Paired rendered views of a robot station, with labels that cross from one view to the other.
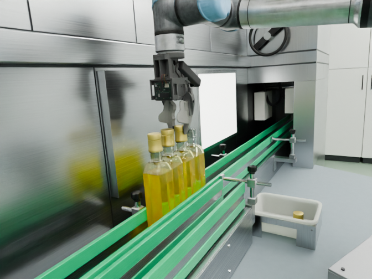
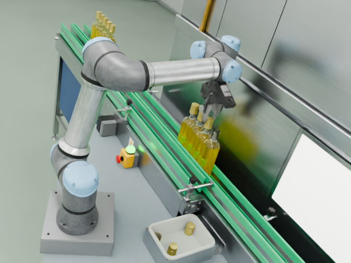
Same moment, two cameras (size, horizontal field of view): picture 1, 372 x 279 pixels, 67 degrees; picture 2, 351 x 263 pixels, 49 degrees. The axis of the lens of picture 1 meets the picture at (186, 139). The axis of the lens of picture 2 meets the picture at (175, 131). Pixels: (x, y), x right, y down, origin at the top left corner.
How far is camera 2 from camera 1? 188 cm
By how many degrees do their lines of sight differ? 100
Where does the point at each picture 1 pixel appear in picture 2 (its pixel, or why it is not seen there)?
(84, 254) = (167, 117)
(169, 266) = (142, 128)
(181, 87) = (207, 93)
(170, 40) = not seen: hidden behind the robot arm
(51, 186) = (195, 98)
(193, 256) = (150, 144)
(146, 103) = (238, 105)
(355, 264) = (106, 203)
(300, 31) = not seen: outside the picture
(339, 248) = (132, 253)
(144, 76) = (245, 89)
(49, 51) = not seen: hidden behind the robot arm
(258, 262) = (157, 211)
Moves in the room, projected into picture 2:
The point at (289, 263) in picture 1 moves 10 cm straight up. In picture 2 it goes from (143, 220) to (148, 202)
